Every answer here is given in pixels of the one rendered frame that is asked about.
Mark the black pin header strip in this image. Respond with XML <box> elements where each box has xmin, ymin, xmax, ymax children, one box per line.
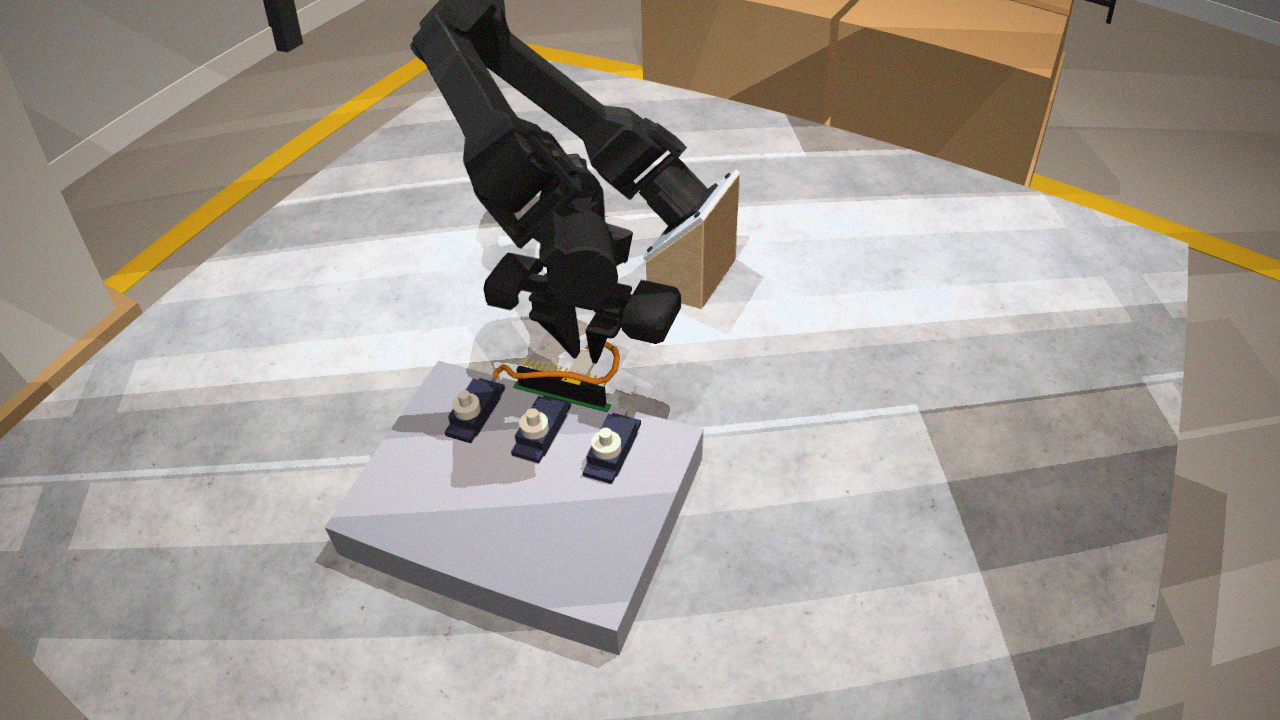
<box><xmin>513</xmin><ymin>366</ymin><xmax>611</xmax><ymax>413</ymax></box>

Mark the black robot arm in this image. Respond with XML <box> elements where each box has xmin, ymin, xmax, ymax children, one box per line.
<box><xmin>410</xmin><ymin>0</ymin><xmax>718</xmax><ymax>307</ymax></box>

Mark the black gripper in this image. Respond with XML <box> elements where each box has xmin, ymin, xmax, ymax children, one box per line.
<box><xmin>483</xmin><ymin>252</ymin><xmax>681</xmax><ymax>364</ymax></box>

